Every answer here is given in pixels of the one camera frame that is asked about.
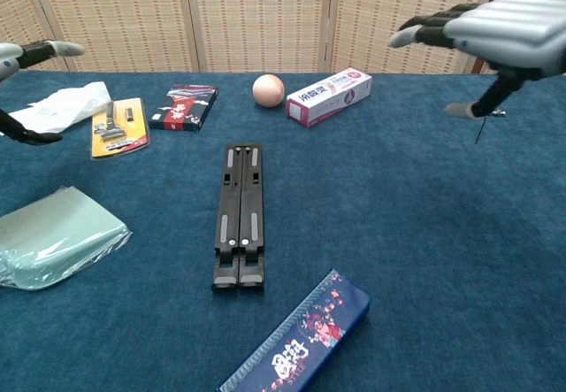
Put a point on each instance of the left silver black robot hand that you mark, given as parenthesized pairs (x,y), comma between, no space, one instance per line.
(31,53)

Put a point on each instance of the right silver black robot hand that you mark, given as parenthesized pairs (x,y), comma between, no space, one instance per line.
(513,29)

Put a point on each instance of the black folding laptop stand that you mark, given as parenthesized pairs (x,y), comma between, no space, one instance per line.
(239,210)

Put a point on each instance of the metal corkscrew tool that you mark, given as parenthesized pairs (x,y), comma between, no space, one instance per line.
(480,128)

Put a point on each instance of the razor in yellow blister pack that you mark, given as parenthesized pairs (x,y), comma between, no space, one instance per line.
(119,128)

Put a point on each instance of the black red printed card box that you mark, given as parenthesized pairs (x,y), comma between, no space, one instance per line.
(183,109)

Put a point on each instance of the mint green dustpan in plastic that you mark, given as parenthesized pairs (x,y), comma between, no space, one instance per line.
(57,237)

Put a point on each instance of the white pink toothpaste box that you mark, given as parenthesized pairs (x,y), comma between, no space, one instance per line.
(331,97)

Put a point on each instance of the blue carpet table cover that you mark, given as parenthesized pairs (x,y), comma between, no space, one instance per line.
(442,232)

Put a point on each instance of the bamboo folding screen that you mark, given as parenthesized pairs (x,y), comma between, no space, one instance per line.
(261,20)

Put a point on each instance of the wooden ball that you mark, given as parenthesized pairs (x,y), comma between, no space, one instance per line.
(268,90)

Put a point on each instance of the blue printed pencil box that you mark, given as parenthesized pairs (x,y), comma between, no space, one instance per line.
(305,339)

